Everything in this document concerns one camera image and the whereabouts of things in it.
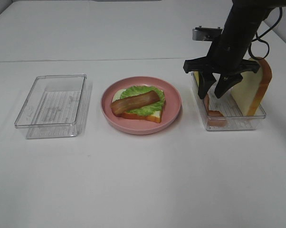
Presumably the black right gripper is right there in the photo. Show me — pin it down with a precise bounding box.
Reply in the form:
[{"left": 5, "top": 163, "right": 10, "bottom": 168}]
[{"left": 183, "top": 35, "right": 260, "bottom": 99}]

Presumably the yellow cheese slice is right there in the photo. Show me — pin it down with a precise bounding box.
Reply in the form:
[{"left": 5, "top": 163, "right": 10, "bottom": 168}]
[{"left": 193, "top": 71, "right": 200, "bottom": 87}]

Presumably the bread slice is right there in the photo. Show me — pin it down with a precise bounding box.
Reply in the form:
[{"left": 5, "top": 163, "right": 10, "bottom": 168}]
[
  {"left": 112, "top": 88, "right": 162, "bottom": 123},
  {"left": 230, "top": 59, "right": 272, "bottom": 116}
]

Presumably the bacon strip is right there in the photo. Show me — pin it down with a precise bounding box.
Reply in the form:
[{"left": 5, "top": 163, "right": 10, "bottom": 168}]
[
  {"left": 110, "top": 90, "right": 160, "bottom": 116},
  {"left": 203, "top": 94, "right": 227, "bottom": 127}
]

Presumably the green lettuce leaf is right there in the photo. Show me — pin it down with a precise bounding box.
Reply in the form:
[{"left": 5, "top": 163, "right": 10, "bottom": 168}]
[{"left": 113, "top": 85, "right": 165, "bottom": 116}]

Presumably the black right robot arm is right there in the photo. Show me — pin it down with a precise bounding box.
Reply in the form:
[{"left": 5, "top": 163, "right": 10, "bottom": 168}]
[{"left": 183, "top": 0, "right": 286, "bottom": 99}]

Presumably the clear right plastic tray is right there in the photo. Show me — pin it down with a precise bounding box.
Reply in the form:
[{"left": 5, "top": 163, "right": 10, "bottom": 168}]
[{"left": 191, "top": 72, "right": 266, "bottom": 131}]

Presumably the clear plastic tray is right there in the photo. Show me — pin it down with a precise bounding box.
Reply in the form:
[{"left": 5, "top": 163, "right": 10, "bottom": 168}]
[
  {"left": 14, "top": 74, "right": 87, "bottom": 139},
  {"left": 191, "top": 72, "right": 266, "bottom": 131}
]

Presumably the pink round plate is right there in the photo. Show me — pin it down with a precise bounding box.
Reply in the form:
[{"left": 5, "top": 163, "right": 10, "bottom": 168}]
[{"left": 101, "top": 76, "right": 181, "bottom": 135}]

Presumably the clear left plastic tray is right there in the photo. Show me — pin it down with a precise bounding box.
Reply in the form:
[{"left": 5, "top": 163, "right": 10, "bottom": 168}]
[{"left": 14, "top": 74, "right": 87, "bottom": 139}]

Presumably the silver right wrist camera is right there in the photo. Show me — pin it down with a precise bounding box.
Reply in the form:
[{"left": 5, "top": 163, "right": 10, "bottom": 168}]
[{"left": 192, "top": 26, "right": 223, "bottom": 41}]

